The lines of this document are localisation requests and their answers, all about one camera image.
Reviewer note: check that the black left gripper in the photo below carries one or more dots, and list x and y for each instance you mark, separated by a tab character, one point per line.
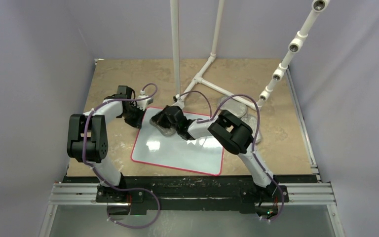
137	123

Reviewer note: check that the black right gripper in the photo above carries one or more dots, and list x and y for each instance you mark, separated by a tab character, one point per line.
161	118

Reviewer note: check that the white board with pink rim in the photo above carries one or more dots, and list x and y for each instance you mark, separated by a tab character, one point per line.
204	155

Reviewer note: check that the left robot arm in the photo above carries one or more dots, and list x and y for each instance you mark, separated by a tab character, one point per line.
88	134

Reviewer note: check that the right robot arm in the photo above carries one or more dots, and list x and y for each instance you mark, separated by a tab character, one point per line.
234	135

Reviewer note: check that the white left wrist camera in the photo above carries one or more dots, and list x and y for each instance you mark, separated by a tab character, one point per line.
143	100

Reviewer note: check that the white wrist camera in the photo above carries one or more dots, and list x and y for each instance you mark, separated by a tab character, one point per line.
143	100
176	98

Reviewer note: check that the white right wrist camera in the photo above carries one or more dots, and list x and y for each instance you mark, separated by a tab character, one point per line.
176	98

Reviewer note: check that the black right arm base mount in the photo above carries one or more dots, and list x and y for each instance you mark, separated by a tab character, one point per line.
264	202

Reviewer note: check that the aluminium frame rails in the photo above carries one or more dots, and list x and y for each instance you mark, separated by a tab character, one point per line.
310	214

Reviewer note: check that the white PVC pipe frame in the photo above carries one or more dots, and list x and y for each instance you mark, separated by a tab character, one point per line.
240	36

